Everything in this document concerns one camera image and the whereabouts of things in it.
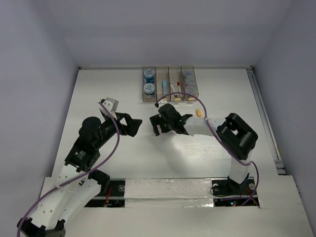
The blue slime jar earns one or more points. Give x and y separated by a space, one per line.
148 76
149 89

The blue highlighter pen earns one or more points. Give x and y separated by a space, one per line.
164 87

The yellow highlighter cap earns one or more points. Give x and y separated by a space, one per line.
198 113

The clear drawer bin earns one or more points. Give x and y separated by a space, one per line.
149 98
162 73
189 97
175 75

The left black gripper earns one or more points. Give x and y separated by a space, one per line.
132 125

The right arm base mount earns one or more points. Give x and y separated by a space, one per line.
228 194

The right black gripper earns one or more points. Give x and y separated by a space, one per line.
156 120

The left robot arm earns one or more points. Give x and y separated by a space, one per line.
79 180

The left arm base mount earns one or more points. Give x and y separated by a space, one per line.
112 198

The clear jar of rubber bands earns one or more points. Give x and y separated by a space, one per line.
187 73

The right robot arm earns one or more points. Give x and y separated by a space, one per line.
232 132

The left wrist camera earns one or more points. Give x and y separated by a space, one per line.
110 104

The red cap whiteboard marker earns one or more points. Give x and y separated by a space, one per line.
179 86

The black cap whiteboard marker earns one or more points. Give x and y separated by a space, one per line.
173 90

